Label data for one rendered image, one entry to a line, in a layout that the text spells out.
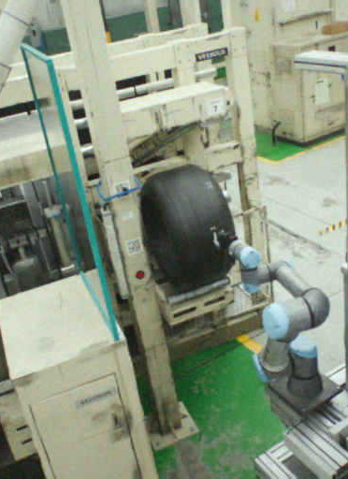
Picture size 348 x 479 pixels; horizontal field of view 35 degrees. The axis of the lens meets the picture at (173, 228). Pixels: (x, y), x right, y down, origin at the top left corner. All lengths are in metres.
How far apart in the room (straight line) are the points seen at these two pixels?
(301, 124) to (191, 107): 4.39
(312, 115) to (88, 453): 5.68
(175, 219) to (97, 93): 0.64
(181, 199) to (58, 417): 1.07
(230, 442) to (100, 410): 1.32
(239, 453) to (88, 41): 2.20
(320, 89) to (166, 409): 4.93
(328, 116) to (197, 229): 5.06
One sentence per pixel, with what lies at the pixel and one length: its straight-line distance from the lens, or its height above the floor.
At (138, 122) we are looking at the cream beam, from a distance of 2.76.
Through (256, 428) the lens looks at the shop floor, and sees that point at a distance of 3.35.
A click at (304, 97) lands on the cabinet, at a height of 0.64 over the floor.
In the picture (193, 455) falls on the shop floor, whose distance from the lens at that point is 3.27.
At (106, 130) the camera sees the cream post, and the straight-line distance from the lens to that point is 2.45.
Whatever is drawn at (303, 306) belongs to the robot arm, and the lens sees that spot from 1.95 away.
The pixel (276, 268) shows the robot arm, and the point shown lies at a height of 1.23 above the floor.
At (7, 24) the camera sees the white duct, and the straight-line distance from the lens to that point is 2.61.
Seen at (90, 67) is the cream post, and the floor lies 2.06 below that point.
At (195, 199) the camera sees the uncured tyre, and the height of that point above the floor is 1.41.
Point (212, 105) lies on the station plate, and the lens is 2.89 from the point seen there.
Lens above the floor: 2.43
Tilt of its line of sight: 26 degrees down
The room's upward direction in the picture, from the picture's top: 10 degrees counter-clockwise
